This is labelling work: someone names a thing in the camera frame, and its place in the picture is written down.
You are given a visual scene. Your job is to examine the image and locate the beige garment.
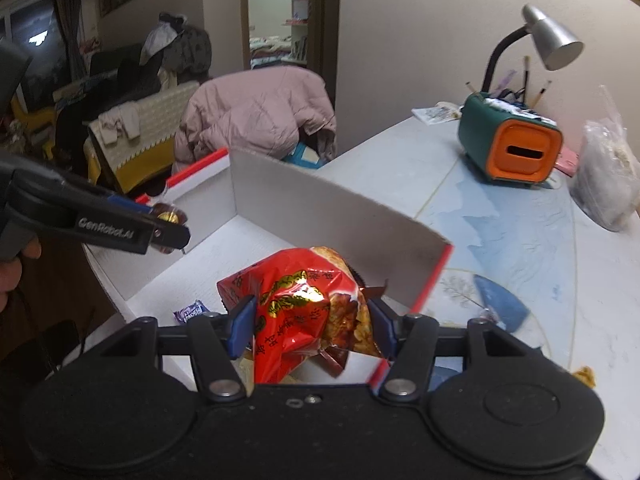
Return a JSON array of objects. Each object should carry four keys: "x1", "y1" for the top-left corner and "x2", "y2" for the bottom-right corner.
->
[{"x1": 97, "y1": 101, "x2": 142, "y2": 146}]

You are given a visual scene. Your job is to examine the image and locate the pile of dark clothes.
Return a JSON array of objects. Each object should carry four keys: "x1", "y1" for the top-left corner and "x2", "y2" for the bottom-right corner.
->
[{"x1": 140, "y1": 12, "x2": 213, "y2": 73}]

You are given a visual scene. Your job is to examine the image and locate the person's left hand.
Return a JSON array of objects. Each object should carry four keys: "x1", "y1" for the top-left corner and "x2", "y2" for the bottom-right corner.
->
[{"x1": 0, "y1": 237, "x2": 43, "y2": 311}]

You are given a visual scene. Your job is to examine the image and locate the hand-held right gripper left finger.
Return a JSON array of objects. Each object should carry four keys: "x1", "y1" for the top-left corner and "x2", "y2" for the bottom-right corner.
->
[{"x1": 95, "y1": 296, "x2": 258, "y2": 405}]

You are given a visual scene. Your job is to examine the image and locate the black garment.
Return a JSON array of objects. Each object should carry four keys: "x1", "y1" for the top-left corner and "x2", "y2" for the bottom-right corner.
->
[{"x1": 89, "y1": 42, "x2": 167, "y2": 107}]

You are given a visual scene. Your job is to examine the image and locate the paper leaflet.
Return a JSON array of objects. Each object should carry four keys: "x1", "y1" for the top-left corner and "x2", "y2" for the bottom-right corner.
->
[{"x1": 411, "y1": 101, "x2": 461, "y2": 125}]

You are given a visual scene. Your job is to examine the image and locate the clear plastic food bag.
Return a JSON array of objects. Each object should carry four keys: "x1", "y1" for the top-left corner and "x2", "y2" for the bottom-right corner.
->
[{"x1": 569, "y1": 85, "x2": 640, "y2": 232}]

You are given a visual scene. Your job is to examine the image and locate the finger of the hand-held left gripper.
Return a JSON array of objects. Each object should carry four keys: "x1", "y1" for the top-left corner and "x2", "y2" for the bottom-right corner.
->
[
  {"x1": 102, "y1": 191, "x2": 157, "y2": 213},
  {"x1": 10, "y1": 169, "x2": 192, "y2": 257}
]

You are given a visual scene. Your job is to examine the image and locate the grey curtain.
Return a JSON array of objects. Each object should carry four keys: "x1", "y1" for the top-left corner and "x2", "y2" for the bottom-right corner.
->
[{"x1": 52, "y1": 0, "x2": 101, "y2": 86}]

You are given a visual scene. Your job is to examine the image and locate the purple candy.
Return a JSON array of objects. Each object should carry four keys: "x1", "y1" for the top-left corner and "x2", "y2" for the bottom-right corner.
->
[{"x1": 173, "y1": 300, "x2": 208, "y2": 324}]

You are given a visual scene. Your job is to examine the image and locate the red printed snack bag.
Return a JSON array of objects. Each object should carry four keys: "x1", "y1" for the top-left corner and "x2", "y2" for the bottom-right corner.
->
[{"x1": 216, "y1": 246, "x2": 386, "y2": 386}]

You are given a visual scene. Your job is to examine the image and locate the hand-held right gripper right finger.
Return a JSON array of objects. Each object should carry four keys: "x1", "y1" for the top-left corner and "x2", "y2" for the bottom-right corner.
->
[{"x1": 366, "y1": 299, "x2": 546, "y2": 405}]

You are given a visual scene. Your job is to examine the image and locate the gold candy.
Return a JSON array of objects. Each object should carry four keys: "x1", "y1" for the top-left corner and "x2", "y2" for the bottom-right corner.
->
[{"x1": 152, "y1": 202, "x2": 189, "y2": 227}]

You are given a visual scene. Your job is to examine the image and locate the pink padded jacket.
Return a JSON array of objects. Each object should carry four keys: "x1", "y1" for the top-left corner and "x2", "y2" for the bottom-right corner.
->
[{"x1": 174, "y1": 66, "x2": 338, "y2": 166}]

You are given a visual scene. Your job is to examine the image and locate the green and orange pen holder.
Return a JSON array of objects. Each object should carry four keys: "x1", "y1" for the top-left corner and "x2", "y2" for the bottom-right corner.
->
[{"x1": 457, "y1": 91, "x2": 564, "y2": 191}]

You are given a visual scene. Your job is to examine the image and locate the pink notebook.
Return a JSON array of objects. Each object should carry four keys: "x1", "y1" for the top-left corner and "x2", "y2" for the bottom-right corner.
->
[{"x1": 552, "y1": 147, "x2": 581, "y2": 177}]

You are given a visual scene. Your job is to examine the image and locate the sofa with cream cover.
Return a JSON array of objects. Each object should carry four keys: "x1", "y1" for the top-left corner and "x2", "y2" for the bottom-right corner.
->
[{"x1": 82, "y1": 80, "x2": 201, "y2": 193}]

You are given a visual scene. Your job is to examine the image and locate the silver desk lamp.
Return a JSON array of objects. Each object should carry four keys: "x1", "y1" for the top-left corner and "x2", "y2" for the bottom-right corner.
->
[{"x1": 481, "y1": 4, "x2": 585, "y2": 96}]

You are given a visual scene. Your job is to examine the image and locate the red cardboard box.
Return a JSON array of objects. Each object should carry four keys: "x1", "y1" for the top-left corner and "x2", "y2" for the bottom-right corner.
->
[{"x1": 82, "y1": 147, "x2": 455, "y2": 391}]

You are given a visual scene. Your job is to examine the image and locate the brown door frame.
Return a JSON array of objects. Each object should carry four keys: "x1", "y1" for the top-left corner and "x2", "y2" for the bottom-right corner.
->
[{"x1": 240, "y1": 0, "x2": 342, "y2": 92}]

